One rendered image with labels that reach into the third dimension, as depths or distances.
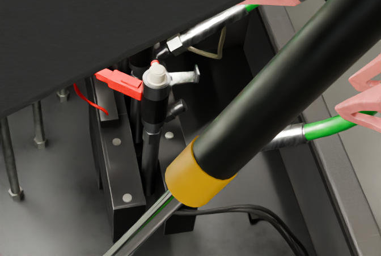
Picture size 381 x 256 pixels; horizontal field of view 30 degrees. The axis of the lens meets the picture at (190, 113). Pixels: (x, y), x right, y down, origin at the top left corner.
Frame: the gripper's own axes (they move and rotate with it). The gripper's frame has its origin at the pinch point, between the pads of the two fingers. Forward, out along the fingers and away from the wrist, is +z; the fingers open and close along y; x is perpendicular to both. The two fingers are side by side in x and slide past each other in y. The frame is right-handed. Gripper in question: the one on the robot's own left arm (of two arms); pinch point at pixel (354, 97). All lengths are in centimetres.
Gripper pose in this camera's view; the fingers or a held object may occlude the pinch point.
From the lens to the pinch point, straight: 58.8
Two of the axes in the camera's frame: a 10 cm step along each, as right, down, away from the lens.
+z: -6.1, 0.5, 7.9
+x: 6.4, 6.2, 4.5
